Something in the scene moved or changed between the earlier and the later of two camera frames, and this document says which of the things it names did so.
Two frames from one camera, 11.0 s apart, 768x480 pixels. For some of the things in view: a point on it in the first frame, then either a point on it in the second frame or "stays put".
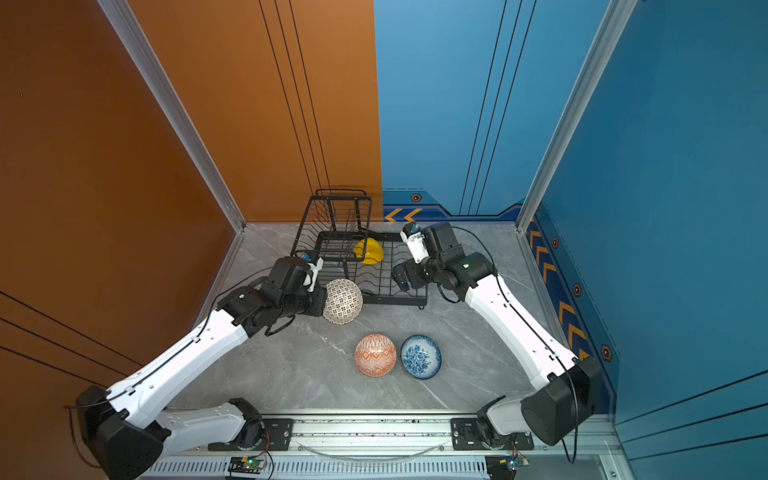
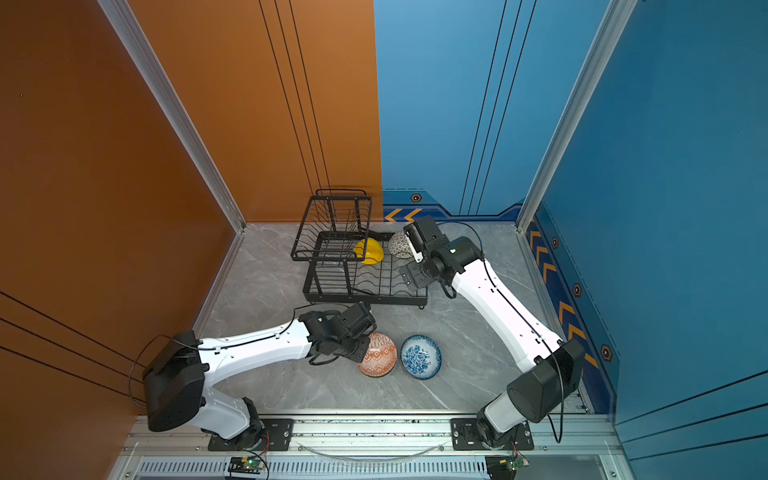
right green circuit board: (503, 467) stays put
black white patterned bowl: (343, 302) -> (399, 246)
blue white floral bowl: (421, 356) stays put
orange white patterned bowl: (375, 355) stays put
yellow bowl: (370, 251) stays put
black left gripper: (320, 295) -> (361, 355)
